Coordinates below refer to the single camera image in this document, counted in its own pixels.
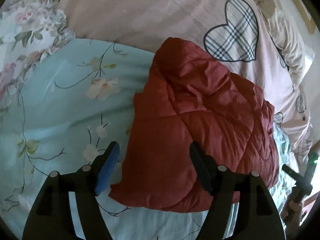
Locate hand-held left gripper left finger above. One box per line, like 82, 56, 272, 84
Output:
22, 141, 120, 240

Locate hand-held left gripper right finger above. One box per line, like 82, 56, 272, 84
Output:
189, 142, 287, 240

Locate light blue floral bedsheet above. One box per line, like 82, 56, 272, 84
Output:
0, 39, 294, 240

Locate person's right hand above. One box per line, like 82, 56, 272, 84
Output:
281, 200, 304, 230

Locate white floral ruffled cloth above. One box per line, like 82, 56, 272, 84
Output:
0, 0, 76, 100

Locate wooden bed frame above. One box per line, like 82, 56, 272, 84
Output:
282, 0, 317, 34

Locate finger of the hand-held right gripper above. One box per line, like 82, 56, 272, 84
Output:
282, 164, 302, 180

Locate red quilted jacket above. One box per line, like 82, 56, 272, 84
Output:
109, 37, 280, 213

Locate pink quilt with plaid hearts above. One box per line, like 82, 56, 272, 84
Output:
45, 0, 314, 162

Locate beige pillow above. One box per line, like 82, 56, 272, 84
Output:
250, 0, 309, 87

